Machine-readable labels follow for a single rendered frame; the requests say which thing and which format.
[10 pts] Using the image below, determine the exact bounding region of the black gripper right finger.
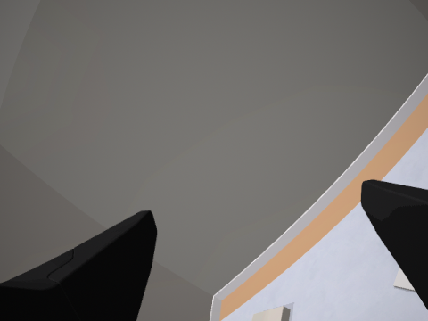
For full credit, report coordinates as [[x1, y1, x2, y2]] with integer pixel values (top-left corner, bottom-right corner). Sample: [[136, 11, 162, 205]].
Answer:
[[361, 179, 428, 309]]

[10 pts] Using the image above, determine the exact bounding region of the white flat rectangular pad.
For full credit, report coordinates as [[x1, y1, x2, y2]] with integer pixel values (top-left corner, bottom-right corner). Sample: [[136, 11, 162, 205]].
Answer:
[[393, 268, 415, 292]]

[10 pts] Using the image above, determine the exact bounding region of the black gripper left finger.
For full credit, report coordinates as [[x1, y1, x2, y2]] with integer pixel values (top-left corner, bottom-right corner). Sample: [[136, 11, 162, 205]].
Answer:
[[0, 210, 158, 321]]

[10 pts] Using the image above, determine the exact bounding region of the beige flat block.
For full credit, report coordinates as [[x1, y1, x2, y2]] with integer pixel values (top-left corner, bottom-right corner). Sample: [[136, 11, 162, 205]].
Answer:
[[252, 306, 291, 321]]

